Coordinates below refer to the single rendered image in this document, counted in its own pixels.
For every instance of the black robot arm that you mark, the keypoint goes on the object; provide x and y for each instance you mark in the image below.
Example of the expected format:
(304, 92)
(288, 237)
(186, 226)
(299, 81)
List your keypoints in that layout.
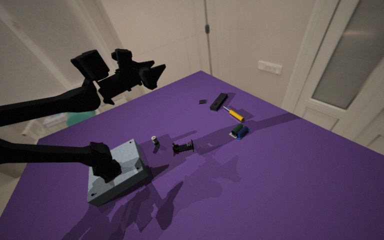
(78, 100)

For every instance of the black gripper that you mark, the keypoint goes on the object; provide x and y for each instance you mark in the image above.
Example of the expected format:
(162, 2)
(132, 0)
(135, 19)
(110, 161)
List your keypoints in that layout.
(145, 73)

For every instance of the yellow-handled screwdriver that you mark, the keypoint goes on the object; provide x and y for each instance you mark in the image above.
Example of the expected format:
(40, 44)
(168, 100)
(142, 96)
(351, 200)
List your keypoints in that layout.
(235, 114)

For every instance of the grey and black battery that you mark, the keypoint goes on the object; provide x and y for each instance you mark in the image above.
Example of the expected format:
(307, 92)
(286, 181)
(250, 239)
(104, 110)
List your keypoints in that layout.
(155, 141)

